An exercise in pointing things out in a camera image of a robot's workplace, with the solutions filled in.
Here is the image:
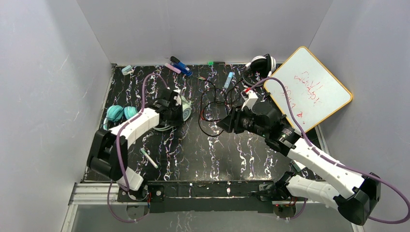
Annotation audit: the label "mint green gaming headphones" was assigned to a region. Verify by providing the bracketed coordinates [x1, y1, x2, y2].
[153, 96, 192, 131]

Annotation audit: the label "teal cat ear headphones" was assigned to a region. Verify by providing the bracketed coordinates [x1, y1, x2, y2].
[102, 105, 137, 131]

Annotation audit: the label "black and white headphones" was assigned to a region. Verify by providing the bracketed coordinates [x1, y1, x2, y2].
[197, 55, 278, 138]

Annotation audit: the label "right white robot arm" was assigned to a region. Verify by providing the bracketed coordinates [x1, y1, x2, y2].
[217, 102, 381, 225]

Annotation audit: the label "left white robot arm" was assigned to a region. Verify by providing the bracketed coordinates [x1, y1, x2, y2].
[87, 89, 186, 191]

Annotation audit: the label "pink highlighter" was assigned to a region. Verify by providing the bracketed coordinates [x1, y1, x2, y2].
[165, 63, 181, 74]

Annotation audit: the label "blue stapler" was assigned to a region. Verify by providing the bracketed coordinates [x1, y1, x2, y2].
[170, 56, 192, 76]

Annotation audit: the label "light blue marker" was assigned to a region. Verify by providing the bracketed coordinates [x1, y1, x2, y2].
[223, 72, 234, 89]

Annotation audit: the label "small light blue eraser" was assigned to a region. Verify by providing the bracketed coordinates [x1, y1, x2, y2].
[121, 65, 132, 75]

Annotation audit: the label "green capped white marker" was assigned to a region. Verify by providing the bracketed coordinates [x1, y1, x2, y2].
[140, 148, 159, 169]

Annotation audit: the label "small white red box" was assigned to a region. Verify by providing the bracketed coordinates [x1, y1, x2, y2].
[291, 160, 306, 172]

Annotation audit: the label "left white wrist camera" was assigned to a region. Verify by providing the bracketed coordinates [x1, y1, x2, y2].
[173, 89, 182, 106]

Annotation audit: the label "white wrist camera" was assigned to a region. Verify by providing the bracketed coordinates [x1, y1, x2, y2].
[241, 88, 258, 111]
[173, 89, 182, 106]

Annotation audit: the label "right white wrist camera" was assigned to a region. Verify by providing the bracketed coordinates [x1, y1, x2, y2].
[241, 88, 258, 111]

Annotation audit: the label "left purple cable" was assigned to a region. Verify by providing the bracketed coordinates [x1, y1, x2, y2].
[107, 73, 169, 224]

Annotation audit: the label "purple cable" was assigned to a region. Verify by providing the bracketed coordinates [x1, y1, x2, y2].
[107, 73, 169, 224]
[249, 76, 410, 225]

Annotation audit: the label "white board orange frame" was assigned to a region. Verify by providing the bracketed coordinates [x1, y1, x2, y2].
[264, 46, 353, 132]

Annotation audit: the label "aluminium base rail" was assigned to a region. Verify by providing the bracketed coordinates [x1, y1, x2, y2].
[62, 125, 364, 232]

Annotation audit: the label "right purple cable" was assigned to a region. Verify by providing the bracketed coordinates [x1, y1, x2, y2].
[249, 76, 410, 225]

